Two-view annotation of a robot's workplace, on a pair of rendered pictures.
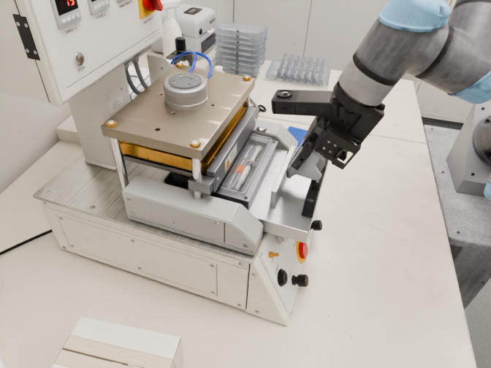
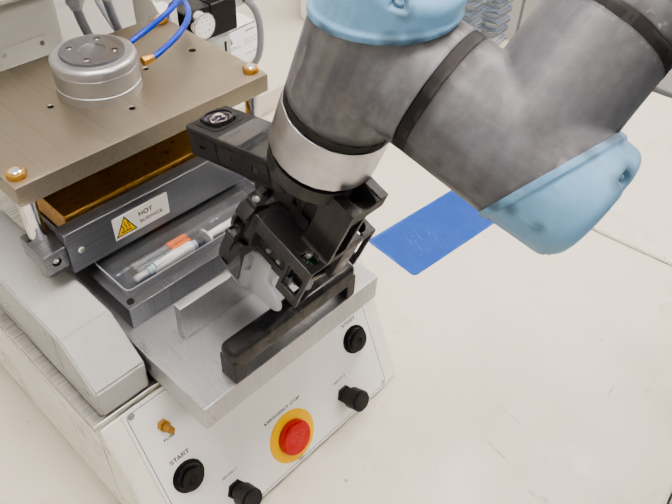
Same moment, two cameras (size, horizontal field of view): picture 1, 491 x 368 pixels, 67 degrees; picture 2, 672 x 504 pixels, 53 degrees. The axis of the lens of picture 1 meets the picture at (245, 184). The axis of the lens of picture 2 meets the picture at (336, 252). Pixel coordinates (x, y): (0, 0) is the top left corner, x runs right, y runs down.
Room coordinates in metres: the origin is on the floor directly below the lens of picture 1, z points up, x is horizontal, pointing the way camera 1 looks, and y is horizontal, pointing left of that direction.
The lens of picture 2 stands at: (0.19, -0.33, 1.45)
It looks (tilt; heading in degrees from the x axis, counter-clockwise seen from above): 44 degrees down; 24
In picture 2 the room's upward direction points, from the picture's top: 3 degrees clockwise
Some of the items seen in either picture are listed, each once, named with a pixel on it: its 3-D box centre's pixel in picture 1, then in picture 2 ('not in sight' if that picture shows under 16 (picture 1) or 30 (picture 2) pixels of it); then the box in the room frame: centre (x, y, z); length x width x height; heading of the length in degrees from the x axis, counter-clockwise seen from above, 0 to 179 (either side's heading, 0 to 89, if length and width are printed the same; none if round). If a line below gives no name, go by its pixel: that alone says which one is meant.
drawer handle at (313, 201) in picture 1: (316, 182); (291, 316); (0.54, -0.13, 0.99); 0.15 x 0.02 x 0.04; 163
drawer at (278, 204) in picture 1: (247, 173); (197, 255); (0.58, 0.00, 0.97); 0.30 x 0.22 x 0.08; 73
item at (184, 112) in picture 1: (177, 104); (105, 90); (0.64, 0.14, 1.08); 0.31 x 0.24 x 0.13; 163
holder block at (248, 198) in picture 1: (225, 163); (167, 224); (0.59, 0.04, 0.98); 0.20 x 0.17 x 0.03; 163
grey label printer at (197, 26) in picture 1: (184, 30); not in sight; (1.64, 0.30, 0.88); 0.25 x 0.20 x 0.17; 72
